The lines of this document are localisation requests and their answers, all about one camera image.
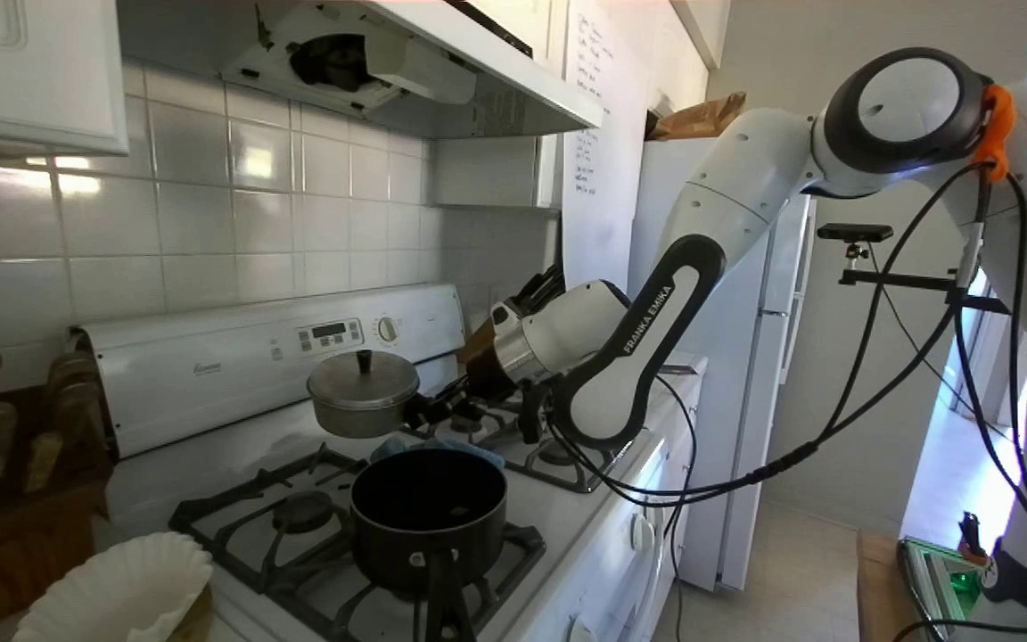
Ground black power cable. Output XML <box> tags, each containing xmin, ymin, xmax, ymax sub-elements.
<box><xmin>560</xmin><ymin>163</ymin><xmax>1027</xmax><ymax>642</ymax></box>

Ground black saucepan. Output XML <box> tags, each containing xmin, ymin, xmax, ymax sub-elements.
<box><xmin>350</xmin><ymin>449</ymin><xmax>508</xmax><ymax>642</ymax></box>

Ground white gas stove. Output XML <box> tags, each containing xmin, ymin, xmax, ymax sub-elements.
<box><xmin>76</xmin><ymin>285</ymin><xmax>703</xmax><ymax>642</ymax></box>

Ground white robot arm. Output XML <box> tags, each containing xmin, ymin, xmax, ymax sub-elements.
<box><xmin>462</xmin><ymin>46</ymin><xmax>1027</xmax><ymax>448</ymax></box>

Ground wooden knife block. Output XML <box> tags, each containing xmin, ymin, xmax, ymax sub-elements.
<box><xmin>0</xmin><ymin>354</ymin><xmax>111</xmax><ymax>620</ymax></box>

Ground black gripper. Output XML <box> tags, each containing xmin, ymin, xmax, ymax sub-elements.
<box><xmin>437</xmin><ymin>269</ymin><xmax>563</xmax><ymax>411</ymax></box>

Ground white refrigerator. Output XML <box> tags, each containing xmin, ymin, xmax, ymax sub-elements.
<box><xmin>631</xmin><ymin>138</ymin><xmax>813</xmax><ymax>594</ymax></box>

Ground white coffee filters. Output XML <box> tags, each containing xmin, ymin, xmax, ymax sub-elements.
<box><xmin>12</xmin><ymin>532</ymin><xmax>215</xmax><ymax>642</ymax></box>

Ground silver pot with lid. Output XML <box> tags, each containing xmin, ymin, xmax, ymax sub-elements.
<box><xmin>308</xmin><ymin>349</ymin><xmax>421</xmax><ymax>439</ymax></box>

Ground white range hood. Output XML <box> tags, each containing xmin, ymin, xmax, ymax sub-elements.
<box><xmin>118</xmin><ymin>0</ymin><xmax>604</xmax><ymax>138</ymax></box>

